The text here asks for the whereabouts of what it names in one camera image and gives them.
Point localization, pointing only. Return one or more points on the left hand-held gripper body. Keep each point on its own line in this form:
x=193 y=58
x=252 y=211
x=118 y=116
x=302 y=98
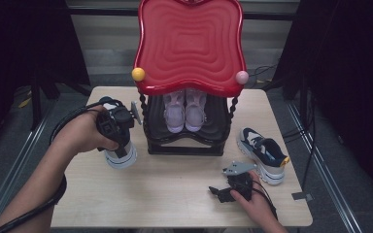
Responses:
x=118 y=124

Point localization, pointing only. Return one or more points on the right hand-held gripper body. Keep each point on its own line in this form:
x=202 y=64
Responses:
x=241 y=184

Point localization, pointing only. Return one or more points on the navy and white sneaker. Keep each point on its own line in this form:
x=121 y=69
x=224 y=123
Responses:
x=123 y=161
x=265 y=152

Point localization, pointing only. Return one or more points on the purple jelly sandal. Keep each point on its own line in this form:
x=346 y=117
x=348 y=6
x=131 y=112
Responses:
x=195 y=113
x=175 y=113

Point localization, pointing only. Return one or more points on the red and black shoe rack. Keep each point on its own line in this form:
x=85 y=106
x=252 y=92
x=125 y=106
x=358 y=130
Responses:
x=191 y=48

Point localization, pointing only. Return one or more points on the person's right hand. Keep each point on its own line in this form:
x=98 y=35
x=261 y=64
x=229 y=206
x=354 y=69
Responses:
x=259 y=204

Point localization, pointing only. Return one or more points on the person's left hand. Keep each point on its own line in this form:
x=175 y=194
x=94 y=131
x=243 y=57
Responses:
x=81 y=132

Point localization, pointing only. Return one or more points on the grey tape piece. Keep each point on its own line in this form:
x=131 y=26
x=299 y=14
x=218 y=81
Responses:
x=301 y=196

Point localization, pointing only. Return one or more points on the black stand leg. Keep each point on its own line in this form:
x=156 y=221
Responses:
x=36 y=106

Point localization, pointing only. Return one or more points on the yellow tape strip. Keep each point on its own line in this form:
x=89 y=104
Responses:
x=24 y=102

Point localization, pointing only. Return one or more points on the dark curtain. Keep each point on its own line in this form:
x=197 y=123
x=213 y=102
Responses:
x=13 y=48
x=353 y=64

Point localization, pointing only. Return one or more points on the metal floor rail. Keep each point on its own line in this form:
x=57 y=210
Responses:
x=323 y=168
x=0 y=191

